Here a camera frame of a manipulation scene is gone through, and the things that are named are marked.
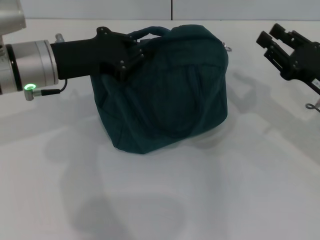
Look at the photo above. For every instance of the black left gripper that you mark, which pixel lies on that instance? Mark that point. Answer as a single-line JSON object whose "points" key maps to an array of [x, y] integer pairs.
{"points": [[90, 60]]}

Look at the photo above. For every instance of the dark blue insulated lunch bag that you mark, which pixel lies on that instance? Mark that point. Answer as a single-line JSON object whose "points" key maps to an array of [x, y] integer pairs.
{"points": [[170, 95]]}

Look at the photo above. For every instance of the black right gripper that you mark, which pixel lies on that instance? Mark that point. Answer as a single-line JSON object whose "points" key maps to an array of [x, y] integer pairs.
{"points": [[306, 65]]}

